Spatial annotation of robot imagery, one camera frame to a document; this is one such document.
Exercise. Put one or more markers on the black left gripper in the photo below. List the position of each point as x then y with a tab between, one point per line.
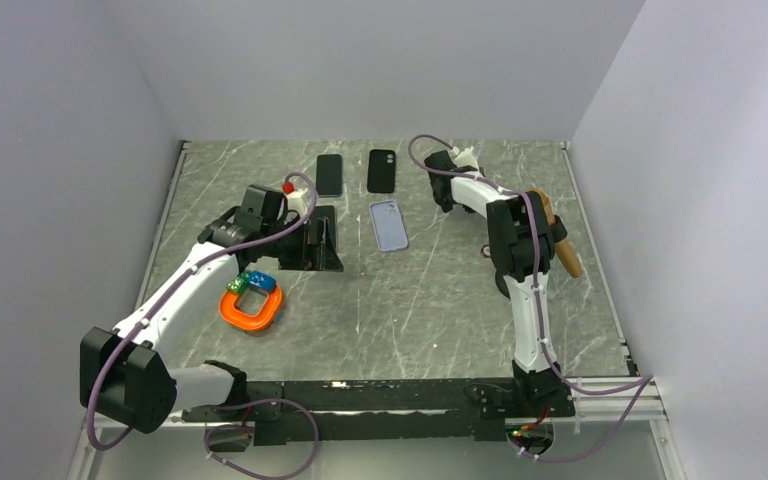
313	257

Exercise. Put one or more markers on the lavender phone case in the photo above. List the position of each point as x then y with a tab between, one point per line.
388	225

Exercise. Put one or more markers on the blue phone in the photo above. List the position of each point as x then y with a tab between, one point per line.
329	175

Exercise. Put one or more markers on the black phone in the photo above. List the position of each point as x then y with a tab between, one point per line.
321	228

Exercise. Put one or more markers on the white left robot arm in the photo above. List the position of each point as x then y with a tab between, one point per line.
123	371

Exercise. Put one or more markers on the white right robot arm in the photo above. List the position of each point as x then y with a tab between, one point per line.
536	386

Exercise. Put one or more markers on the blue toy brick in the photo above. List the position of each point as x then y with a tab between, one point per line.
261	283

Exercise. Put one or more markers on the green toy brick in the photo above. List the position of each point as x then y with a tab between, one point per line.
239	284

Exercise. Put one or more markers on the black microphone stand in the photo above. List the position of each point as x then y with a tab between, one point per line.
511	247

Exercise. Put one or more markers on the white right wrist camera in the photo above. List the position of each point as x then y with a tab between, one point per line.
466	157

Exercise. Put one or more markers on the orange ring toy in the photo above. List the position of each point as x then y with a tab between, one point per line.
247	319

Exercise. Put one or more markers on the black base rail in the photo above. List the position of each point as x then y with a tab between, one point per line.
482	409

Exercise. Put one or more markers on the aluminium frame rail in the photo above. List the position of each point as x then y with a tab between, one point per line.
605	399

